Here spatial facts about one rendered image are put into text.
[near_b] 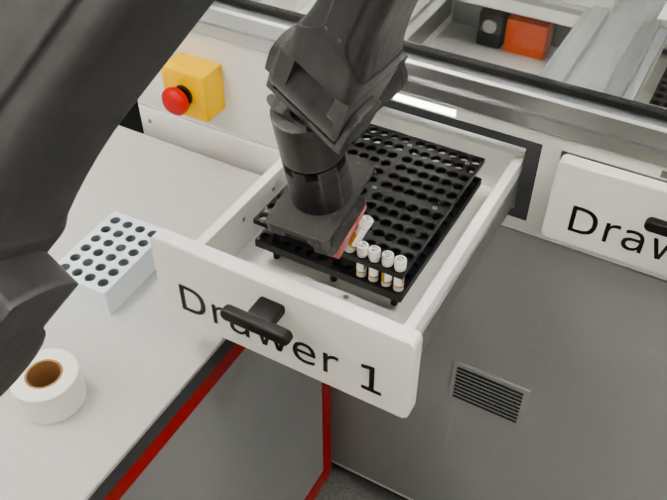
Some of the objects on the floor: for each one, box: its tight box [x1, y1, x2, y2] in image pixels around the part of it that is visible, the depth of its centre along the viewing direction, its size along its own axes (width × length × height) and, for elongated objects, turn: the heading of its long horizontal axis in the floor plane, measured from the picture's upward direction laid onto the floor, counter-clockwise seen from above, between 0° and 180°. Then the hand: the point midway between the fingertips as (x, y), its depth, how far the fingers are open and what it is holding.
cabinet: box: [138, 101, 667, 500], centre depth 159 cm, size 95×103×80 cm
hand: (333, 250), depth 80 cm, fingers closed
